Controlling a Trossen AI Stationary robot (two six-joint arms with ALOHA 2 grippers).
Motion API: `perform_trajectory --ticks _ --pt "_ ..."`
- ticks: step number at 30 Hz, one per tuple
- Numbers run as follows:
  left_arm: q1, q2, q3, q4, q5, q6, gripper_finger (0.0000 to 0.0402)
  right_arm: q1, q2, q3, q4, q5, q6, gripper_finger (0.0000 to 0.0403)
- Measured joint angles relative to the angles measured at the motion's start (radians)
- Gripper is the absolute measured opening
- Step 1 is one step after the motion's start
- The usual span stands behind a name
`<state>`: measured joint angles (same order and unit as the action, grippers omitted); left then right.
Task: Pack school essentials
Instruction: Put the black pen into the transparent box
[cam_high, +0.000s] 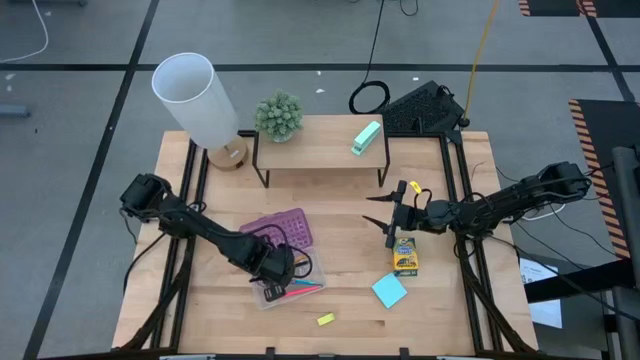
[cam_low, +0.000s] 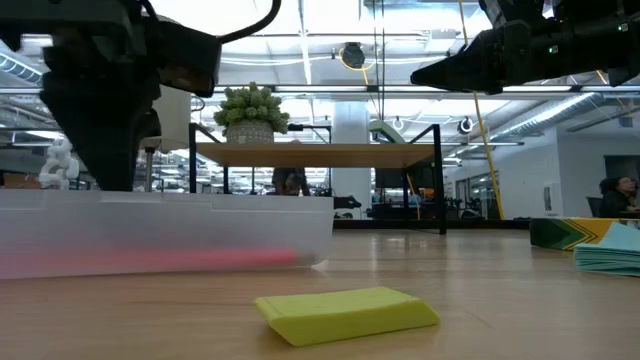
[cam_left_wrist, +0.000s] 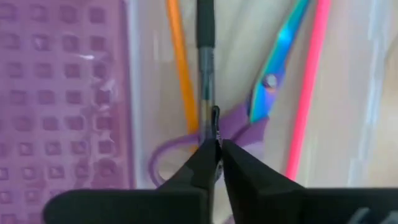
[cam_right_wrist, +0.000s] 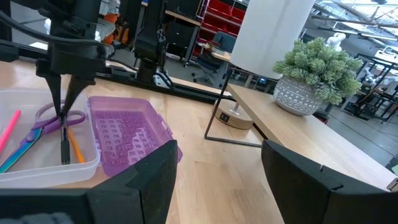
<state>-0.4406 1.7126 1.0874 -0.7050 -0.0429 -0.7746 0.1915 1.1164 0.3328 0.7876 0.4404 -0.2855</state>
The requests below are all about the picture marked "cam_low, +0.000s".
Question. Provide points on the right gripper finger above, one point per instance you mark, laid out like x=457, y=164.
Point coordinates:
x=475, y=65

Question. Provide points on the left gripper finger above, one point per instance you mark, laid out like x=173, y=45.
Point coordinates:
x=112, y=150

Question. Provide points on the pink pencil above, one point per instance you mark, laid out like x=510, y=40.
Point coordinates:
x=200, y=259

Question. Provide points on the yellow green crayon box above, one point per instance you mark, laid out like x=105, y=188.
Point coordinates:
x=560, y=234

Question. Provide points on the teal sticky note pad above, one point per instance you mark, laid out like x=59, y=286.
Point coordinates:
x=615, y=252

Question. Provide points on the yellow-green eraser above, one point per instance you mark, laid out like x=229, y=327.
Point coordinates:
x=345, y=312

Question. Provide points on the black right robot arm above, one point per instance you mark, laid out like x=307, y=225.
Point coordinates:
x=627, y=45

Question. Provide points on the white robot figure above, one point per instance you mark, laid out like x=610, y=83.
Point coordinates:
x=59, y=165

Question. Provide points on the clear plastic pencil box base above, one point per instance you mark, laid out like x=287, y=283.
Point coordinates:
x=150, y=225

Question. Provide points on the green plant in patterned pot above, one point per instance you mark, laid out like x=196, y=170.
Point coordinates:
x=250, y=107

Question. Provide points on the person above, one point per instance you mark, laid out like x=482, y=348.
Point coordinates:
x=290, y=181
x=620, y=197

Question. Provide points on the white building column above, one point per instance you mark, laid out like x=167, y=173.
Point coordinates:
x=351, y=160

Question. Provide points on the wooden shelf black metal legs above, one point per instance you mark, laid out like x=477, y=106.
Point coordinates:
x=310, y=155

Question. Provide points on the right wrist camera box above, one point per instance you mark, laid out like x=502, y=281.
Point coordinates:
x=510, y=10

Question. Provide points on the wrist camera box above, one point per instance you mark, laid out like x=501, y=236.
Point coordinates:
x=510, y=10
x=192, y=55

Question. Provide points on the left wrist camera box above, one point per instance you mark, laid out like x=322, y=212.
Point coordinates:
x=192, y=55

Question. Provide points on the white wall dispenser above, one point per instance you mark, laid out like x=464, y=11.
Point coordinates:
x=552, y=199

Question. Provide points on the black metal table frame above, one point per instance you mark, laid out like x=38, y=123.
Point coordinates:
x=475, y=224

